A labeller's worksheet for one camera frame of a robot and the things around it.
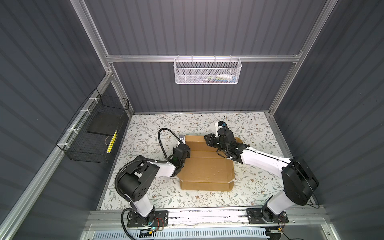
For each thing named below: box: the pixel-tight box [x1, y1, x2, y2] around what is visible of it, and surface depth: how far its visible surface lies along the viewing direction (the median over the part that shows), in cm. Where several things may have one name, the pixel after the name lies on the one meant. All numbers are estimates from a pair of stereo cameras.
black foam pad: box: [86, 110, 126, 136], surface depth 76 cm
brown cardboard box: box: [177, 135, 235, 192], surface depth 88 cm
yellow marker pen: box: [106, 130, 118, 154], surface depth 71 cm
